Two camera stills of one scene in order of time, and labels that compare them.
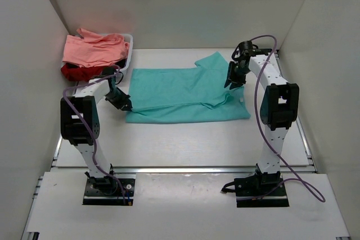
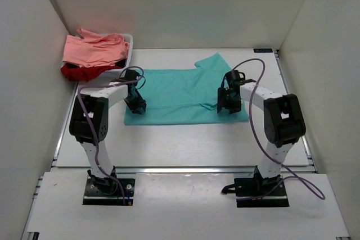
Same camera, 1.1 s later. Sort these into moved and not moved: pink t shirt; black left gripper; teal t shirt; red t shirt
Moved: black left gripper
Not moved: red t shirt; pink t shirt; teal t shirt
